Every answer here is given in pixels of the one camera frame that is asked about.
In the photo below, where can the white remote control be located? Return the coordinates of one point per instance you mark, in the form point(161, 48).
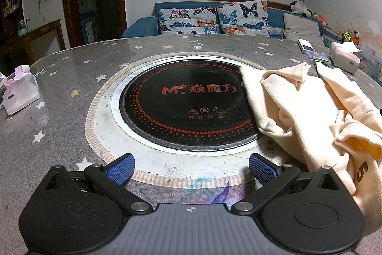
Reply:
point(306, 46)

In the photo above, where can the brown plush bear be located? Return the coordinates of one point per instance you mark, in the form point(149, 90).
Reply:
point(355, 36)

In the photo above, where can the wooden side cabinet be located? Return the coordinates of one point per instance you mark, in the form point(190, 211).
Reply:
point(44, 31)

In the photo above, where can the pink orange plush toys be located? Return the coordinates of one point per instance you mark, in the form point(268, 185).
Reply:
point(318, 18)

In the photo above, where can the white tissue box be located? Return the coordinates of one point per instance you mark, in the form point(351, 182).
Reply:
point(343, 62)

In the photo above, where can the round black induction cooker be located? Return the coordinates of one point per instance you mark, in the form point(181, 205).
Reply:
point(179, 111)

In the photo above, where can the beige pillow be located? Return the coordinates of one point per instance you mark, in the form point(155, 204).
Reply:
point(301, 26)

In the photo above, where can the yellow green toy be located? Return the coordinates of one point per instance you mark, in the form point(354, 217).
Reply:
point(345, 36)

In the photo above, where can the pink white tissue pack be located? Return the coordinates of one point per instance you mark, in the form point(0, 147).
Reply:
point(21, 93)

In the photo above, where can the square butterfly print pillow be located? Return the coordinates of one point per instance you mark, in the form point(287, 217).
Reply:
point(241, 17)

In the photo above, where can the clear plastic toy box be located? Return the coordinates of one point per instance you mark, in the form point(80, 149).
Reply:
point(319, 57)

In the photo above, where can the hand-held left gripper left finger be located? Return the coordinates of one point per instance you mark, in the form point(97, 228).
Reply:
point(121, 169)

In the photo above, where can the glass kettle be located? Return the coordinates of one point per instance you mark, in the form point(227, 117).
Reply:
point(22, 29)

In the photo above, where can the cream sweatshirt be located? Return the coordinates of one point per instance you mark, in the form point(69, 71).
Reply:
point(298, 111)

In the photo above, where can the wide butterfly print pillow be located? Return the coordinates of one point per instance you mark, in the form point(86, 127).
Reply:
point(185, 20)

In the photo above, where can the black white plush toy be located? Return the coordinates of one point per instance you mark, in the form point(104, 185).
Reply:
point(298, 8)

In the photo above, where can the blue corner sofa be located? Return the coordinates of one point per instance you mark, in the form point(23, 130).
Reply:
point(143, 28)

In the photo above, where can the grey star-print tablecloth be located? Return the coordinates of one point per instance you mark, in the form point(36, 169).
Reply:
point(59, 138)

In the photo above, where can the clear storage container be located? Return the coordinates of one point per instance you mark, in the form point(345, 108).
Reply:
point(370, 60)

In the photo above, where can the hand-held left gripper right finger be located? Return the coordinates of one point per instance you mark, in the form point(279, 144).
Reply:
point(263, 169)

